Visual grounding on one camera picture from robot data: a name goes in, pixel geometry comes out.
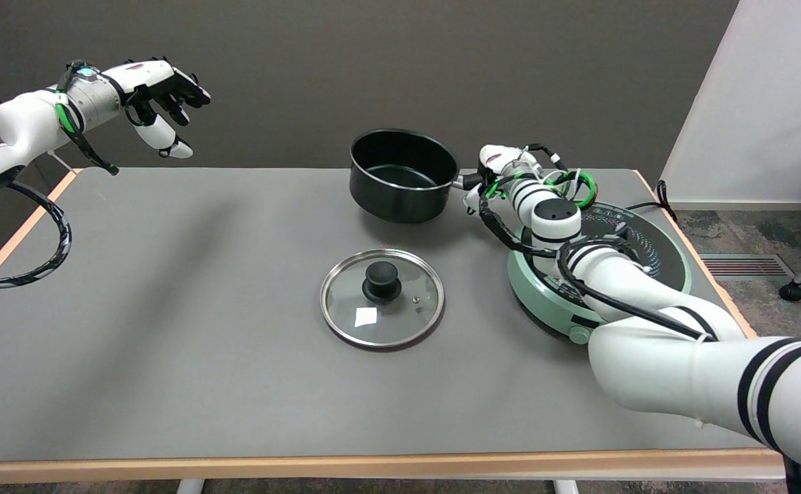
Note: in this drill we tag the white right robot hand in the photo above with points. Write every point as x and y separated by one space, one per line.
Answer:
500 158

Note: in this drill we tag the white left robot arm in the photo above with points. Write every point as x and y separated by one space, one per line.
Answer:
22 123

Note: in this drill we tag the white table leg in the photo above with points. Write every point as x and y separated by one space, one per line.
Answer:
566 486
191 486

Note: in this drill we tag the glass lid with black knob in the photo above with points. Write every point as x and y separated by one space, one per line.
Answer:
400 322

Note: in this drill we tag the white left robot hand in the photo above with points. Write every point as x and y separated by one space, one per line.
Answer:
153 75

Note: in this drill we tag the floor vent grille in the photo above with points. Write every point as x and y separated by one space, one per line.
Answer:
743 265

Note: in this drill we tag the green induction cooker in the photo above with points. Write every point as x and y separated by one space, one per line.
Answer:
537 288

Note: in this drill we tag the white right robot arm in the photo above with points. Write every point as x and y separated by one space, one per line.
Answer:
647 363

